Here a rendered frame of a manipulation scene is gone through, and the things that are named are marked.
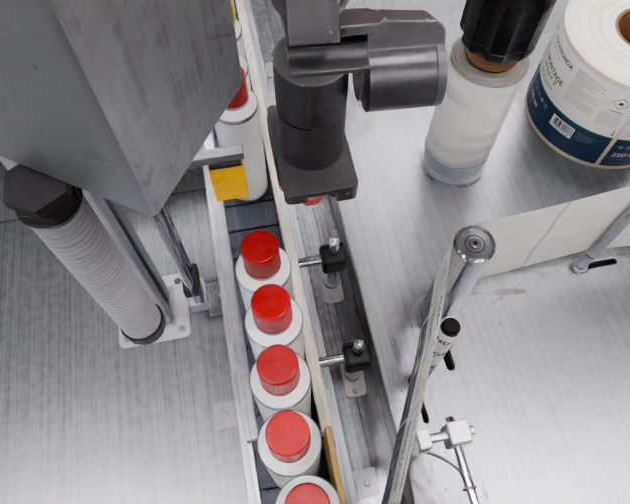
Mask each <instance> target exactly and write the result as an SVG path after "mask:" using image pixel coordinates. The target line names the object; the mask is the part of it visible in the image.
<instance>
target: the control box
mask: <svg viewBox="0 0 630 504"><path fill-rule="evenodd" d="M235 21H236V18H235V9H234V5H233V2H232V0H0V156H1V157H4V158H6V159H9V160H11V161H14V162H16V163H19V164H21V165H24V166H26V167H29V168H31V169H33V170H36V171H38V172H41V173H43V174H46V175H48V176H51V177H53V178H56V179H58V180H61V181H63V182H66V183H68V184H71V185H73V186H76V187H78V188H81V189H83V190H86V191H88V192H91V193H93V194H96V195H98V196H101V197H103V198H106V199H108V200H111V201H113V202H115V203H118V204H120V205H123V206H125V207H128V208H130V209H133V210H135V211H138V212H140V213H143V214H145V215H148V216H155V215H156V214H157V213H159V211H160V210H161V208H162V207H163V205H164V204H165V202H166V201H167V199H168V197H169V196H170V194H171V193H172V191H173V190H174V188H175V187H176V185H177V184H178V182H179V181H180V179H181V177H182V176H183V174H184V173H185V171H186V170H187V168H188V167H189V165H190V164H191V162H192V161H193V159H194V157H195V156H196V154H197V153H198V151H199V150H200V148H201V147H202V145H203V144H204V142H205V141H206V139H207V137H208V136H209V134H210V133H211V131H212V130H213V128H214V127H215V125H216V124H217V122H218V121H219V119H220V117H221V116H222V114H223V113H224V111H225V110H226V108H227V107H228V105H229V104H230V102H231V101H232V99H233V98H234V96H235V94H236V93H237V91H238V90H239V88H240V86H241V84H242V72H241V66H240V59H239V52H238V45H237V39H236V32H235Z"/></svg>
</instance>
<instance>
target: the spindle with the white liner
mask: <svg viewBox="0 0 630 504"><path fill-rule="evenodd" d="M556 1H557V0H466V3H465V7H464V10H463V14H462V17H461V21H460V28H461V30H462V31H463V35H462V36H461V37H459V38H458V39H457V40H456V41H455V42H454V44H453V45H452V48H451V51H450V56H449V60H448V77H447V87H446V93H445V96H444V99H443V102H442V103H441V105H439V106H435V110H434V114H433V117H432V120H431V123H430V127H429V129H428V130H427V133H426V136H425V141H424V143H423V145H422V148H421V152H420V158H421V162H422V165H423V167H424V168H425V170H426V171H427V172H428V173H429V174H430V175H431V176H432V177H433V178H435V179H437V180H439V181H441V182H443V183H447V184H452V185H462V184H467V183H470V182H473V181H474V180H476V179H477V178H479V177H480V176H481V175H482V173H483V172H484V170H485V168H486V165H487V160H488V159H489V157H490V155H491V153H492V148H493V145H494V143H495V141H496V139H497V137H498V134H499V132H500V129H501V128H502V126H503V124H504V122H505V119H506V117H507V115H508V112H509V110H510V108H511V106H512V104H513V102H514V100H515V98H516V96H517V93H518V91H519V88H520V86H521V83H522V81H523V79H524V77H525V75H526V74H527V72H528V69H529V64H530V61H529V55H531V54H532V53H533V51H534V49H535V46H536V45H537V43H538V41H539V38H540V37H541V34H542V32H543V30H544V28H545V26H546V23H547V21H548V19H549V17H550V15H551V12H552V10H553V8H554V6H555V3H556Z"/></svg>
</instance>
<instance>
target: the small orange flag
mask: <svg viewBox="0 0 630 504"><path fill-rule="evenodd" d="M207 167H208V171H209V175H210V178H211V182H212V185H213V189H214V193H215V196H216V200H217V201H223V200H229V199H235V198H242V197H248V196H249V193H248V187H247V182H246V176H245V171H244V165H243V160H237V161H230V162H224V163H218V164H212V165H208V166H207Z"/></svg>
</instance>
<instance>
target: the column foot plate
mask: <svg viewBox="0 0 630 504"><path fill-rule="evenodd" d="M161 277H162V279H163V281H164V283H165V284H166V286H167V288H168V290H169V292H170V303H171V313H172V322H171V323H166V324H165V330H164V332H163V334H162V336H161V337H160V338H159V339H158V340H157V341H155V342H153V343H156V342H162V341H167V340H172V339H178V338H183V337H187V336H189V335H190V334H191V325H190V316H189V307H188V298H186V297H185V295H184V293H183V284H182V278H181V276H180V274H179V273H178V274H172V275H167V276H161ZM119 342H120V346H121V347H122V348H130V347H135V346H140V345H139V344H133V343H132V342H130V341H129V340H128V339H126V338H125V337H124V336H123V335H122V333H121V330H120V327H119Z"/></svg>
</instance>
